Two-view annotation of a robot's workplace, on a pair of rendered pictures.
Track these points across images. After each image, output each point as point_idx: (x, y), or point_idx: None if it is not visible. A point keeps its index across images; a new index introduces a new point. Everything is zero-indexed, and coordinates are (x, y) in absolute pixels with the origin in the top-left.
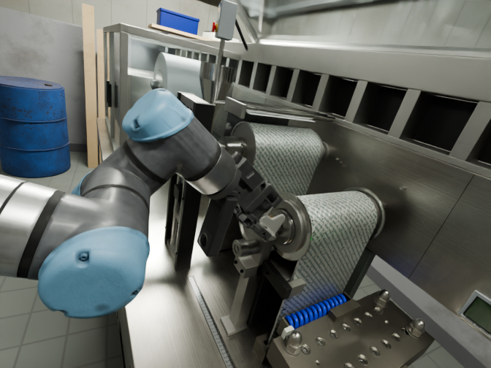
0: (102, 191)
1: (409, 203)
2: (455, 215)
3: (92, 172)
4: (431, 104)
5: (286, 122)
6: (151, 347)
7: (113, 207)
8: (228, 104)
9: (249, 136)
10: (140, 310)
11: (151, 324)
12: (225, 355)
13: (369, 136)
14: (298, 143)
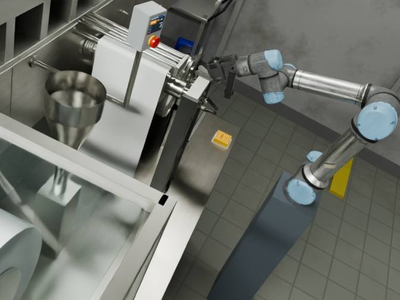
0: (286, 72)
1: (125, 16)
2: (136, 3)
3: (281, 87)
4: None
5: (98, 50)
6: (211, 169)
7: (286, 68)
8: (180, 69)
9: (174, 69)
10: (205, 185)
11: (205, 176)
12: None
13: (109, 3)
14: None
